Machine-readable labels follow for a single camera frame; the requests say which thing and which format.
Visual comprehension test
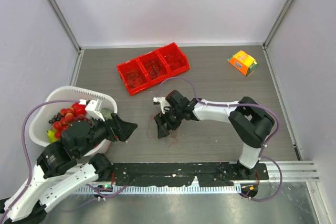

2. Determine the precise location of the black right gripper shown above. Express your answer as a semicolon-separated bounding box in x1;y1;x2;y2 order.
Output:
154;106;183;139

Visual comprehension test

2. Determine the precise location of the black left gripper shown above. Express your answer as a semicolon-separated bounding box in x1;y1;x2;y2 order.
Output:
78;110;138;156

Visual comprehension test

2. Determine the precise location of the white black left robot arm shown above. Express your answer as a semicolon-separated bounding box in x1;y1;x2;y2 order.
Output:
1;113;138;223

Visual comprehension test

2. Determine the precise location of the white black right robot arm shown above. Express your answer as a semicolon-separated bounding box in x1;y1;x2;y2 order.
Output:
153;90;279;179

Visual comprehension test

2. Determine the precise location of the red apple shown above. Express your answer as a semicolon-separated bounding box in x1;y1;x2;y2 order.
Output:
71;103;86;116

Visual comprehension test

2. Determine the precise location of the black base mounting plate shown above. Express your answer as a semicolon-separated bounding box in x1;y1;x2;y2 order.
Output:
112;162;269;187

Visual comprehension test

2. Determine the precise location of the dark grape bunch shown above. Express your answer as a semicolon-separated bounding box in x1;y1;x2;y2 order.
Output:
48;113;92;125

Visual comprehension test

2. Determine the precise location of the red three-compartment bin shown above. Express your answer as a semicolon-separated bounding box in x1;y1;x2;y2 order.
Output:
117;42;190;95

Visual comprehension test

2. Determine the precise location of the yellow green pear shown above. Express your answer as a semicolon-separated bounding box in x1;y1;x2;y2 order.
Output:
47;130;61;143

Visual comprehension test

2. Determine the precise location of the white plastic basket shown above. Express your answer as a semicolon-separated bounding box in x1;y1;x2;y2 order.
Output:
29;86;118;147

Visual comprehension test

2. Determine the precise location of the orange green carton box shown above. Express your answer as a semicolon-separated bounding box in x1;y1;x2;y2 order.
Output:
227;50;258;76

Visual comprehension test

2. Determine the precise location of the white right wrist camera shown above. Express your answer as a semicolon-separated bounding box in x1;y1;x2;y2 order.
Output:
153;97;172;114

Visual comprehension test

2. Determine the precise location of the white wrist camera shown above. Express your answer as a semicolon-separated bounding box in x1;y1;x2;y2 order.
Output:
153;97;172;114
79;99;105;122

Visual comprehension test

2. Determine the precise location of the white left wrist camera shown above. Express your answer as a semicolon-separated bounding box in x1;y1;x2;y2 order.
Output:
79;99;105;122

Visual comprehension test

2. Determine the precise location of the white slotted cable duct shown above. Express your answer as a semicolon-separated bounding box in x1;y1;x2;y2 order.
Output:
46;184;242;195

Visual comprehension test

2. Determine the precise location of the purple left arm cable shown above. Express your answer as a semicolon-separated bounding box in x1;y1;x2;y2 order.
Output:
4;99;128;219

